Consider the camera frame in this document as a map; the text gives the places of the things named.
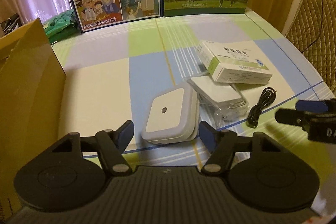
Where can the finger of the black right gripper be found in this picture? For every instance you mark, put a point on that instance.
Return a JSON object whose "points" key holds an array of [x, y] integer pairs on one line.
{"points": [[311, 106], [290, 117]]}

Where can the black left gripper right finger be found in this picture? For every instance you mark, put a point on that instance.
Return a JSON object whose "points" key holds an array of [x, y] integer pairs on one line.
{"points": [[221, 146]]}

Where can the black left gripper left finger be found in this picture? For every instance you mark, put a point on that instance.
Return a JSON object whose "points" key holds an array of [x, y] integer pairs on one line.
{"points": [[111, 145]]}

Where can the white square night light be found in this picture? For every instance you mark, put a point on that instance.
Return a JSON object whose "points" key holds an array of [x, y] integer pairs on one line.
{"points": [[173, 116]]}

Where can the white green tablet box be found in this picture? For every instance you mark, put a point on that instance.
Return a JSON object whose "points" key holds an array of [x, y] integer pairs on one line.
{"points": [[235, 63]]}

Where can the clear bag with white plug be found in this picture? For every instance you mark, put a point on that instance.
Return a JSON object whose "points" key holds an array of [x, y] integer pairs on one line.
{"points": [[222, 102]]}

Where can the quilted tan chair cushion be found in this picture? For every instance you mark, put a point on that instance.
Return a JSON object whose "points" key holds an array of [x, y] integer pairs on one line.
{"points": [[312, 32]]}

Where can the brown cardboard box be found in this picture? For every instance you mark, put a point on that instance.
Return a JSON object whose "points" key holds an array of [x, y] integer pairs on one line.
{"points": [[32, 82]]}

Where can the green plastic bag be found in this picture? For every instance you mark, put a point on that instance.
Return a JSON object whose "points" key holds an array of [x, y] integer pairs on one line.
{"points": [[61, 26]]}

